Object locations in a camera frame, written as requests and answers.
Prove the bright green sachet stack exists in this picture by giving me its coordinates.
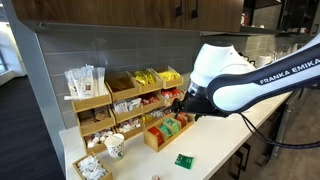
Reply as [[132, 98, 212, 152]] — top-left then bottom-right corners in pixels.
[[163, 117, 181, 135]]

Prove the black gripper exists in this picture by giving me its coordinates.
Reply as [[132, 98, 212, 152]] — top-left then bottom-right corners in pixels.
[[169, 92, 215, 122]]

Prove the white sugar packet pile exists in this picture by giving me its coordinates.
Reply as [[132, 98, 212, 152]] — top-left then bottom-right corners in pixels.
[[76, 155, 108, 180]]

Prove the dark open wall shelf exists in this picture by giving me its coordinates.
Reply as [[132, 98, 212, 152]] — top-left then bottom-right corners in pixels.
[[241, 0, 320, 36]]

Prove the wooden sachet compartment box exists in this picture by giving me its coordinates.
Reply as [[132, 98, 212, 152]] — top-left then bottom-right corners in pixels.
[[142, 112, 196, 154]]

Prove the dark lower counter cabinet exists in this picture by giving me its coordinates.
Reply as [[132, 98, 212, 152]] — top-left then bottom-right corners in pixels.
[[208, 88, 310, 180]]

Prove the white jug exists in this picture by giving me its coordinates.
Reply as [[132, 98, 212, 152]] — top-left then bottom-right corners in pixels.
[[255, 54, 273, 70]]

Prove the yellow sachet pile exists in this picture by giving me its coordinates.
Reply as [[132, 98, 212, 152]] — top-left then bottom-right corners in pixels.
[[157, 70, 181, 82]]

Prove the red sachet pile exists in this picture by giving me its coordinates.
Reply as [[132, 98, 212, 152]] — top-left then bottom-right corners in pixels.
[[161, 87, 183, 101]]

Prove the small wooden packet box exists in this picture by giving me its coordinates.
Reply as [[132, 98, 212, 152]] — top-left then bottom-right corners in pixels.
[[71, 152, 114, 180]]

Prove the green tea sachet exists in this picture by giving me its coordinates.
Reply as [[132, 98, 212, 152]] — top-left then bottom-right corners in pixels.
[[174, 153, 195, 170]]

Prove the teal green sachet stack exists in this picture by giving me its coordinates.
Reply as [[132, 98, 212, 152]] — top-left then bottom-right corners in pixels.
[[158, 124, 173, 140]]

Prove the white wrapped stirrer bundle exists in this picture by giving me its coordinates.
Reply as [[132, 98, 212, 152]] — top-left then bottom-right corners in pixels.
[[63, 63, 108, 102]]

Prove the tiered wooden condiment organizer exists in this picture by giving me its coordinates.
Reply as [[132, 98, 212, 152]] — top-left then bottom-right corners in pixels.
[[70, 65, 185, 155]]

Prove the orange-red sachet stack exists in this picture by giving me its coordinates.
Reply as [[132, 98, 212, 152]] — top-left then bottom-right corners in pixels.
[[147, 126, 165, 147]]

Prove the black cabinet door handle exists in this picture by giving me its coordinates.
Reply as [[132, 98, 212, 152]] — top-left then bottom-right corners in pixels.
[[175, 0, 184, 18], [190, 0, 200, 20]]

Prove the brown wooden upper cabinet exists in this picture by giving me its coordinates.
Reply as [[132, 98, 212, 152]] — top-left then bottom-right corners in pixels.
[[10, 0, 245, 33]]

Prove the yellow-green sachet pile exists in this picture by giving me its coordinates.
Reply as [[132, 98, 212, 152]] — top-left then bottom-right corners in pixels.
[[131, 69, 157, 87]]

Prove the patterned paper cup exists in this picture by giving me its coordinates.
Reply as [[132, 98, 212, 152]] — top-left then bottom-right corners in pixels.
[[103, 132, 126, 162]]

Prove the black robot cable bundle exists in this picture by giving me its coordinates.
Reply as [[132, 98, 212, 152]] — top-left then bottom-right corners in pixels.
[[237, 111, 320, 150]]

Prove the white printed packet pile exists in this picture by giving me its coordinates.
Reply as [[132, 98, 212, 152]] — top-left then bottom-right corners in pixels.
[[112, 97, 143, 115]]

